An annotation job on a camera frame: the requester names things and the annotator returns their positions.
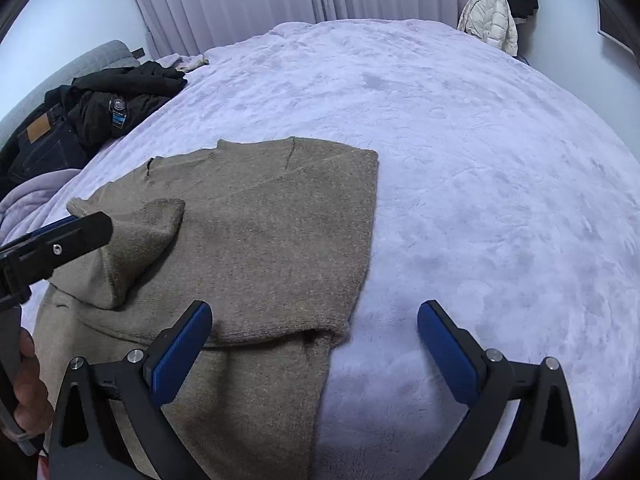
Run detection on grey headboard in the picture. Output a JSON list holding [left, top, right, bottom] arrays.
[[0, 40, 140, 136]]

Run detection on lavender fleece blanket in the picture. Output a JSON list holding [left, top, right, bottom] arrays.
[[30, 19, 640, 480]]

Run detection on pale crumpled cloth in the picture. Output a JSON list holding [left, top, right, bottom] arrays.
[[159, 52, 211, 74]]

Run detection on black jacket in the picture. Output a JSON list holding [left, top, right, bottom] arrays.
[[45, 60, 189, 149]]

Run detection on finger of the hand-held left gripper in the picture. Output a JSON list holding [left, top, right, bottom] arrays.
[[15, 216, 83, 242], [0, 211, 114, 286]]

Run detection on wall-mounted television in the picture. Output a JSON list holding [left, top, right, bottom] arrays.
[[597, 0, 640, 57]]

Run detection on dark blue jeans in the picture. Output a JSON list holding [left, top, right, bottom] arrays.
[[0, 102, 95, 196]]

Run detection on person's left hand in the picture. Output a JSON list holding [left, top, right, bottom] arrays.
[[12, 329, 55, 437]]

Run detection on grey pleated curtains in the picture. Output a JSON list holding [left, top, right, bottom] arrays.
[[122, 0, 467, 59]]

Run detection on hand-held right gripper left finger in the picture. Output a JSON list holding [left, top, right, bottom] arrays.
[[47, 300, 213, 480]]

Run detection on white puffer jacket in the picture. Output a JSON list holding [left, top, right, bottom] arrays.
[[457, 0, 519, 57]]

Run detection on lavender garment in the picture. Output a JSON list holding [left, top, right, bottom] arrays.
[[0, 167, 81, 251]]

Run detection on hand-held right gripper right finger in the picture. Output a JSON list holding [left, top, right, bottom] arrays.
[[417, 300, 581, 480]]

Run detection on olive knit sweater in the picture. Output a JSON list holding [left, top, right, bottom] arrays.
[[35, 136, 379, 480]]

